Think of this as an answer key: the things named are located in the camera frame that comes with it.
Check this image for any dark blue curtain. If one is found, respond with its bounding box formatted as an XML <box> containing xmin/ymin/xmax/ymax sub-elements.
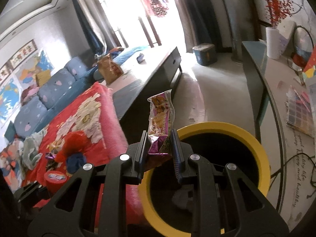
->
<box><xmin>70</xmin><ymin>0</ymin><xmax>106</xmax><ymax>55</ymax></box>

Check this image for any pink clothes pile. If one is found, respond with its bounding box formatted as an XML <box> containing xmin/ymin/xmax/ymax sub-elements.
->
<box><xmin>21</xmin><ymin>84</ymin><xmax>40</xmax><ymax>105</ymax></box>

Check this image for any orange white printed cloth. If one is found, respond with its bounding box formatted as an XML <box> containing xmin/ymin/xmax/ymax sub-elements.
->
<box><xmin>0</xmin><ymin>138</ymin><xmax>25</xmax><ymax>193</ymax></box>

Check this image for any yellow-rimmed black trash bin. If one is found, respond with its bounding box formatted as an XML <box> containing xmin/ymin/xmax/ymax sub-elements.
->
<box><xmin>137</xmin><ymin>121</ymin><xmax>271</xmax><ymax>235</ymax></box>

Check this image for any colour swatch book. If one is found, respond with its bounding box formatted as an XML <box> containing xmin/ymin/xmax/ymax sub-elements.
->
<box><xmin>286</xmin><ymin>85</ymin><xmax>315</xmax><ymax>137</ymax></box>

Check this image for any red floral blanket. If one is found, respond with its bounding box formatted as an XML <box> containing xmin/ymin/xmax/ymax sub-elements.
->
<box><xmin>15</xmin><ymin>81</ymin><xmax>146</xmax><ymax>228</ymax></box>

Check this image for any red round tin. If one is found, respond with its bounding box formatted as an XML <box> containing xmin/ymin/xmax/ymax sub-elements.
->
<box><xmin>44</xmin><ymin>170</ymin><xmax>68</xmax><ymax>193</ymax></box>

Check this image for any grey-green crumpled garment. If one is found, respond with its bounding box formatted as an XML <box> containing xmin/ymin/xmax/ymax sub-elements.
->
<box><xmin>21</xmin><ymin>130</ymin><xmax>50</xmax><ymax>171</ymax></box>

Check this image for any world map poster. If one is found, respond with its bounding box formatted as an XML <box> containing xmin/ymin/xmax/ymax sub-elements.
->
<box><xmin>0</xmin><ymin>78</ymin><xmax>20</xmax><ymax>124</ymax></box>

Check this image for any blue patterned sofa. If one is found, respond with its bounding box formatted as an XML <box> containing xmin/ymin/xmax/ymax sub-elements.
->
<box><xmin>5</xmin><ymin>46</ymin><xmax>149</xmax><ymax>141</ymax></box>

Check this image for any framed embroidery picture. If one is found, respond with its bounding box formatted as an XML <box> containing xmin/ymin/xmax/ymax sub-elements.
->
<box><xmin>0</xmin><ymin>63</ymin><xmax>11</xmax><ymax>82</ymax></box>
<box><xmin>8</xmin><ymin>39</ymin><xmax>37</xmax><ymax>67</ymax></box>

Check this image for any yellow pillow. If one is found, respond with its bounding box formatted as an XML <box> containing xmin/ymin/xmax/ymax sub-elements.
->
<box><xmin>35</xmin><ymin>69</ymin><xmax>51</xmax><ymax>87</ymax></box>

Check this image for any white vase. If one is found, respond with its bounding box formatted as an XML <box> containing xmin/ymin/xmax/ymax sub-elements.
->
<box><xmin>265</xmin><ymin>27</ymin><xmax>284</xmax><ymax>60</ymax></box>

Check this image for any grey curtain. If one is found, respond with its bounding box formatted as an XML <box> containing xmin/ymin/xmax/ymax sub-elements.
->
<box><xmin>170</xmin><ymin>0</ymin><xmax>231</xmax><ymax>53</ymax></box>

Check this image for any balcony glass door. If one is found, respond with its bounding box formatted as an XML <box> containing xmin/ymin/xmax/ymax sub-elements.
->
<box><xmin>75</xmin><ymin>0</ymin><xmax>188</xmax><ymax>52</ymax></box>

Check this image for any country map poster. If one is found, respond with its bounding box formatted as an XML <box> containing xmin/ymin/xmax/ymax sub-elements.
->
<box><xmin>15</xmin><ymin>51</ymin><xmax>55</xmax><ymax>84</ymax></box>

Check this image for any black handle basket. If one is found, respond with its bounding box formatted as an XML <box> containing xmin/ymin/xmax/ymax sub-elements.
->
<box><xmin>292</xmin><ymin>25</ymin><xmax>315</xmax><ymax>66</ymax></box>

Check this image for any purple snack packet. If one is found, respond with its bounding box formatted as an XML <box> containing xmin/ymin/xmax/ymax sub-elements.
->
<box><xmin>144</xmin><ymin>89</ymin><xmax>177</xmax><ymax>172</ymax></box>

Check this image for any dark wooden coffee table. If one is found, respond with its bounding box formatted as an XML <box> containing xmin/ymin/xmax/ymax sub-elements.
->
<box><xmin>107</xmin><ymin>46</ymin><xmax>183</xmax><ymax>129</ymax></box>

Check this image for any grey standing air conditioner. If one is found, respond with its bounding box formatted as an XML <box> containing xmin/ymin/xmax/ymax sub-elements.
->
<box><xmin>222</xmin><ymin>0</ymin><xmax>261</xmax><ymax>63</ymax></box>

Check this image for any blue cloth ball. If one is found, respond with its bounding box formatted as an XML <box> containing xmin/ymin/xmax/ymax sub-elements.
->
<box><xmin>66</xmin><ymin>152</ymin><xmax>86</xmax><ymax>174</ymax></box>

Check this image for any brown paper bag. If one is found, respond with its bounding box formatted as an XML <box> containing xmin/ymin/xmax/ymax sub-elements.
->
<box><xmin>97</xmin><ymin>54</ymin><xmax>124</xmax><ymax>85</ymax></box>

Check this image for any glass-top television cabinet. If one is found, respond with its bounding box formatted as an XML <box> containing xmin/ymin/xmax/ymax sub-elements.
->
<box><xmin>241</xmin><ymin>39</ymin><xmax>316</xmax><ymax>232</ymax></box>

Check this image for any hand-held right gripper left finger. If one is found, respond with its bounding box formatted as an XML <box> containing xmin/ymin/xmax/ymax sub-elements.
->
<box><xmin>32</xmin><ymin>130</ymin><xmax>149</xmax><ymax>237</ymax></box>

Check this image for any blue storage box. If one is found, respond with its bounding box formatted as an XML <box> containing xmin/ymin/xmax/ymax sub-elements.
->
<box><xmin>192</xmin><ymin>43</ymin><xmax>218</xmax><ymax>66</ymax></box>

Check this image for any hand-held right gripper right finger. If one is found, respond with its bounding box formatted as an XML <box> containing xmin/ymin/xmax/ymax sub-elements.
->
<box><xmin>171</xmin><ymin>128</ymin><xmax>289</xmax><ymax>237</ymax></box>

